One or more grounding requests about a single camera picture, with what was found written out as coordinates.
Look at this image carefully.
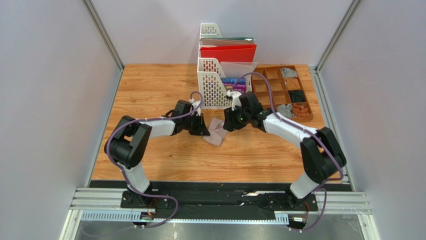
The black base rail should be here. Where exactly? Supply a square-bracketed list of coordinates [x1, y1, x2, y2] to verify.
[88, 180, 354, 227]

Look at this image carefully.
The wooden compartment tray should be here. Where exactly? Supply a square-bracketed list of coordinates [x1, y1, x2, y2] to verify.
[251, 65, 314, 123]

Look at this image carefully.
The blue book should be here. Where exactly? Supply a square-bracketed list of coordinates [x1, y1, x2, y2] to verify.
[221, 77, 246, 85]

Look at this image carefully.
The grey rolled cloth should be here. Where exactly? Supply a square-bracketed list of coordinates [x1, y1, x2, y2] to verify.
[280, 67, 298, 78]

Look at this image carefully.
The pink underwear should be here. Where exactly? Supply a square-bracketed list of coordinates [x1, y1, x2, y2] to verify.
[202, 117, 228, 147]

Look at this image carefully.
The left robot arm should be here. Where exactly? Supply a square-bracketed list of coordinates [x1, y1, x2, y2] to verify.
[104, 99, 210, 198]

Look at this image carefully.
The orange rolled cloth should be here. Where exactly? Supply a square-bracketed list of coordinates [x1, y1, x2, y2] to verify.
[293, 103, 312, 118]

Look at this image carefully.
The translucent plastic folder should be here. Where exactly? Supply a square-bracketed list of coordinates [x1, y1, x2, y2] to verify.
[220, 61, 258, 80]

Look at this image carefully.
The white file organizer rack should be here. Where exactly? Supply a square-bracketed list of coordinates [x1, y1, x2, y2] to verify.
[196, 23, 258, 110]

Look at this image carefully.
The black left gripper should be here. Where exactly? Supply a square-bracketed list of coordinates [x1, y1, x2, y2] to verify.
[182, 113, 210, 136]

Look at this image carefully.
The purple book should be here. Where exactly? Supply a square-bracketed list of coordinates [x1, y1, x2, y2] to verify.
[223, 83, 247, 94]

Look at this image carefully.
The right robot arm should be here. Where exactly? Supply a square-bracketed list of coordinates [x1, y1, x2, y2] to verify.
[223, 91, 347, 199]

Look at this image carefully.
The brown rolled cloth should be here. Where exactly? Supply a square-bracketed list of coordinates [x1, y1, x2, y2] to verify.
[285, 78, 302, 91]

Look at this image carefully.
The grey underwear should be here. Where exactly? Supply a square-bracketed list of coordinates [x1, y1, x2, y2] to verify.
[276, 103, 295, 118]

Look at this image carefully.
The black rolled cloth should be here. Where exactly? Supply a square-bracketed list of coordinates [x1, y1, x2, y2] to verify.
[288, 89, 307, 103]

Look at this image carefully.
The red folder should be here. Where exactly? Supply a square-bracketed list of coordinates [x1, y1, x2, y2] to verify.
[199, 44, 257, 63]

